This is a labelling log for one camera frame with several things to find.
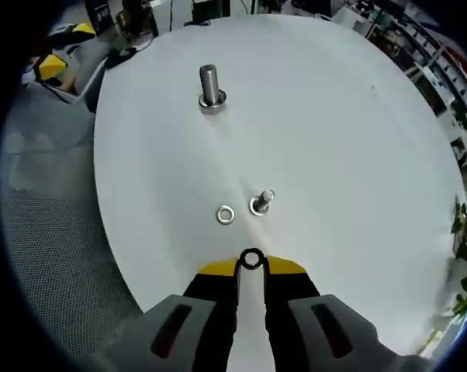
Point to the storage shelf with white bins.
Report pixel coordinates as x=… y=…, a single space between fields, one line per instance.
x=431 y=50

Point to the thick threaded metal stud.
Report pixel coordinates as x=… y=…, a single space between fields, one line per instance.
x=209 y=83

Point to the grey mesh office chair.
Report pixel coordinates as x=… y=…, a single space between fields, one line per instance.
x=55 y=232

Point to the thin threaded metal stud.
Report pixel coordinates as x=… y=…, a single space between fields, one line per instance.
x=265 y=197

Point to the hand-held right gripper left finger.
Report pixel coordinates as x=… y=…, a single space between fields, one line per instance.
x=206 y=310

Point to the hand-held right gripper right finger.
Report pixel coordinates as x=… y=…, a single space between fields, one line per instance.
x=295 y=310

